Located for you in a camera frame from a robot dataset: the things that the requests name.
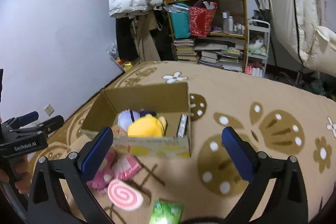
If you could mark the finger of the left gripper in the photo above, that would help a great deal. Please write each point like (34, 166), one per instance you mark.
(22, 120)
(45, 128)

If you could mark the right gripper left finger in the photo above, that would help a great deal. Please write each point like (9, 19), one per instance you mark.
(47, 201)

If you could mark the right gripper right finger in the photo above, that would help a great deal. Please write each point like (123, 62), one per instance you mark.
(287, 202)

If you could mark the pink strawberry bear plush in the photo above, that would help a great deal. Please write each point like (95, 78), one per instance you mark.
(104, 174)

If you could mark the white-haired plush doll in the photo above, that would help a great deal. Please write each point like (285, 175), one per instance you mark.
(127, 117)

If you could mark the green tissue pack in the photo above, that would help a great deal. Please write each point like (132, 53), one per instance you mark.
(165, 212)

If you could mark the black card pack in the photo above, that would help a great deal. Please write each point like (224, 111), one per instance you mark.
(181, 132)

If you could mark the pink swirl roll pillow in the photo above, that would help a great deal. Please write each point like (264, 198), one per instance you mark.
(124, 196)

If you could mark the pink wrapped plush packet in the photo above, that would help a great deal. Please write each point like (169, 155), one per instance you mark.
(126, 167)

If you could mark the beige patterned carpet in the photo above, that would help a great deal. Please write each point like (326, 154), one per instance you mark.
(272, 117)

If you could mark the plastic bag with toys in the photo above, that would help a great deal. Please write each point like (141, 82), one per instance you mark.
(113, 53)

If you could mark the yellow plush toy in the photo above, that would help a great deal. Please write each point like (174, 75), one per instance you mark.
(148, 127)

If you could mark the open cardboard box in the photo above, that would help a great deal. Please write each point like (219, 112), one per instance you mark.
(167, 100)

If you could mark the beige hanging trousers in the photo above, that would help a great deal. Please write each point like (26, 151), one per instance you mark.
(144, 42)

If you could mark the stack of books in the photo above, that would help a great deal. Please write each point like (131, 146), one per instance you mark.
(184, 50)

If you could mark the white metal cart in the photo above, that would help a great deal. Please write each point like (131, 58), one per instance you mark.
(258, 42)

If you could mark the teal gift bag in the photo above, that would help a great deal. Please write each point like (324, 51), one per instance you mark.
(180, 20)

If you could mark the red gift bag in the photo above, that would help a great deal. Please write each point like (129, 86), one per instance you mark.
(201, 17)

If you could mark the wooden bookshelf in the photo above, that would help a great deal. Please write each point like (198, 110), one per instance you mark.
(225, 46)

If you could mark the cream duvet on rack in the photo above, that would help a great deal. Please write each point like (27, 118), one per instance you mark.
(300, 27)

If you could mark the upper wall socket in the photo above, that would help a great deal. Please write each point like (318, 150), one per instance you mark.
(49, 110)

